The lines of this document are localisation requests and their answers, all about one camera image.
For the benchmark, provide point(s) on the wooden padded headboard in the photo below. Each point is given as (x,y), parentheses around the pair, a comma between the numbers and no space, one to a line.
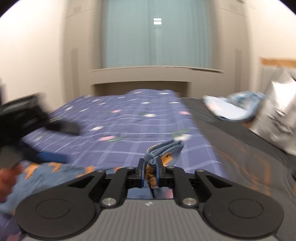
(273,69)

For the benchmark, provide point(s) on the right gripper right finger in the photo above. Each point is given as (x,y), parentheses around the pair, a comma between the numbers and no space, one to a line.
(228,209)

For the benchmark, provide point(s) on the person's left hand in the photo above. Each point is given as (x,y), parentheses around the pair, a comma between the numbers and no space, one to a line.
(8,178)

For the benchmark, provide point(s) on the dark grey quilted mattress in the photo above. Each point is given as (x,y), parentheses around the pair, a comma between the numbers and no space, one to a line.
(251,161)

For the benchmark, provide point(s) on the blue pants orange cars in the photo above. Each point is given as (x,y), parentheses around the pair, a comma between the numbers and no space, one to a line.
(159,152)

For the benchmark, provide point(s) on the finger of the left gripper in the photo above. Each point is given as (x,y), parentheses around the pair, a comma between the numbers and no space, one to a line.
(47,157)

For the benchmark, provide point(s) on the white plastic shopping bag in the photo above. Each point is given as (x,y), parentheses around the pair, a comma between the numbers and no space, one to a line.
(275,120)

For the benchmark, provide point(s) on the purple plaid floral quilt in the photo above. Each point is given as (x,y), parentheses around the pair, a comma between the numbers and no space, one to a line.
(116,131)

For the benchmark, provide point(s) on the teal window curtain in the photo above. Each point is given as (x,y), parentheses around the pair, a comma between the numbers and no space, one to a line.
(157,33)

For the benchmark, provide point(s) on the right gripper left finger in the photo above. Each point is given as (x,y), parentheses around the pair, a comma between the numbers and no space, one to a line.
(67,211)

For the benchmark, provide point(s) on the light blue crumpled blanket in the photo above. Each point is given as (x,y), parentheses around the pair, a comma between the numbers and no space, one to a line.
(237,107)

